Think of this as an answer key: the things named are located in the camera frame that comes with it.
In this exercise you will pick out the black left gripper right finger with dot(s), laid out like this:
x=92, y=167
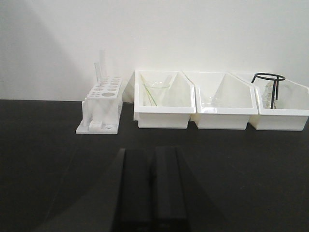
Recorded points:
x=169, y=209

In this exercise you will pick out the white test tube rack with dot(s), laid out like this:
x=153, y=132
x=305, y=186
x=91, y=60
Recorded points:
x=101, y=108

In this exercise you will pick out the glass funnel with stirring rod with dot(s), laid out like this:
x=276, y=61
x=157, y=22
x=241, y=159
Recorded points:
x=156, y=90

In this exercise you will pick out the white bin left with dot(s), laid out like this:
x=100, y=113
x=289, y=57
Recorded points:
x=178, y=104

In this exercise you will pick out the white bin middle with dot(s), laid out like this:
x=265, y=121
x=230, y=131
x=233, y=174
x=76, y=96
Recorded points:
x=223, y=101

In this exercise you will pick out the short clear test tube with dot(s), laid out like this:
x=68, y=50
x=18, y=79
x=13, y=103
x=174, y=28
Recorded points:
x=97, y=71

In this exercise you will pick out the tall clear test tube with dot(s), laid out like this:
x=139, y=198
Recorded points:
x=102, y=60

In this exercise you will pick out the white bin right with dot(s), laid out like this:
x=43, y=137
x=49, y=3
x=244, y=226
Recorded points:
x=282, y=104

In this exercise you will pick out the white bin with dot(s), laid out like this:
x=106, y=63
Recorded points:
x=178, y=104
x=282, y=104
x=223, y=101

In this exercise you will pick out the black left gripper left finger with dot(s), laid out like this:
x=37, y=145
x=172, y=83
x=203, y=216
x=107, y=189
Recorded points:
x=133, y=209

